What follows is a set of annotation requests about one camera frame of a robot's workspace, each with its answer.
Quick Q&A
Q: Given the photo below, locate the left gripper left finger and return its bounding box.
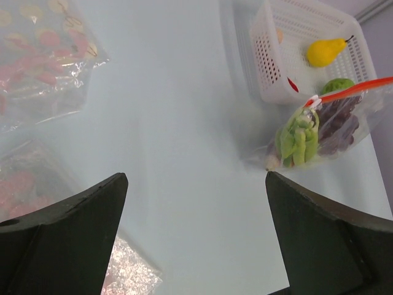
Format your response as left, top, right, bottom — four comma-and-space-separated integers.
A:
1, 173, 128, 294

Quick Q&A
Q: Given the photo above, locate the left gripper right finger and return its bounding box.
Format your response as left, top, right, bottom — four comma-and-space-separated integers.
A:
265, 171, 392, 294

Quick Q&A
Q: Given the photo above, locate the green onion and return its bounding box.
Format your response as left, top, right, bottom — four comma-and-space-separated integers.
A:
274, 108, 319, 168

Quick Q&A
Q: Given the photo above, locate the red grapes bunch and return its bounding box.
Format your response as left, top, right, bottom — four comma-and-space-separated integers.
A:
316, 96, 362, 156

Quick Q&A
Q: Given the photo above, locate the clear orange-zipper zip bag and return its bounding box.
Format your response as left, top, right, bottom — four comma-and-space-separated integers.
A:
248, 77, 392, 171

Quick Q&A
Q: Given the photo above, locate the purple eggplant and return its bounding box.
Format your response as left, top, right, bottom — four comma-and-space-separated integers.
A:
264, 143, 281, 171

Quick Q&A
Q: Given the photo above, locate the red-dotted zip bag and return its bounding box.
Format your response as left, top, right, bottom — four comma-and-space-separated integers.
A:
1, 140, 82, 222

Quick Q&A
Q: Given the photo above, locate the yellow-dotted pink-zipper bag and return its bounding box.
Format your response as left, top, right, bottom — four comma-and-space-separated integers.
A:
1, 1, 109, 128

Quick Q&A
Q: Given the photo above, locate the green fruit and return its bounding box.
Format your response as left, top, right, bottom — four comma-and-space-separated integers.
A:
320, 78, 355, 95

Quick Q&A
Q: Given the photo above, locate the red chili pepper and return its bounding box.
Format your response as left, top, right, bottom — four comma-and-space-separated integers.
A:
287, 77, 299, 93

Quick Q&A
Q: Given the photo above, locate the yellow pear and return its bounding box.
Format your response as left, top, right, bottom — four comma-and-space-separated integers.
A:
306, 35, 354, 68

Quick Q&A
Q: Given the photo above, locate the white plastic basket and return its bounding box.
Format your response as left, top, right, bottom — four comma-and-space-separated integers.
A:
219, 0, 378, 105

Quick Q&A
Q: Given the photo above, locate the pink-zipper bag at wall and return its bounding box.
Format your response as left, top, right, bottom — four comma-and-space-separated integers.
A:
101, 236, 162, 295

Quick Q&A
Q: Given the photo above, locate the right aluminium frame post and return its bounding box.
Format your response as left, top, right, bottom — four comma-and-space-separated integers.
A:
355, 0, 392, 24

